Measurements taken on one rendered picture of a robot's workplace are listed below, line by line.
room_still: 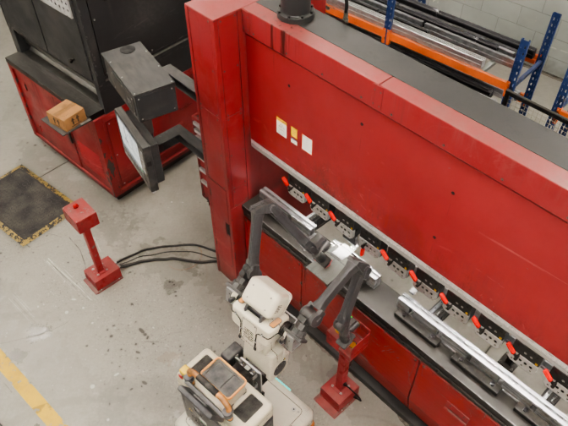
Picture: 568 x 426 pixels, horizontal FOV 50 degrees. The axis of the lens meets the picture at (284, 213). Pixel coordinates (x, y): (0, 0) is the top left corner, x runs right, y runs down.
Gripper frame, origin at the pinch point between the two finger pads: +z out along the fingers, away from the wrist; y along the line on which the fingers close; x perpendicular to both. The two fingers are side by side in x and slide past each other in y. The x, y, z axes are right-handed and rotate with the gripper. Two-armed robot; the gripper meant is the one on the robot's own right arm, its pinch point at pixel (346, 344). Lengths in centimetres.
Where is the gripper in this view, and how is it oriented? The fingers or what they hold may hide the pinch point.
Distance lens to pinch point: 365.1
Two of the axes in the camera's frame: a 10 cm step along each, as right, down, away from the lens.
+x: -6.8, -5.4, 5.0
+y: 7.1, -6.5, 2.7
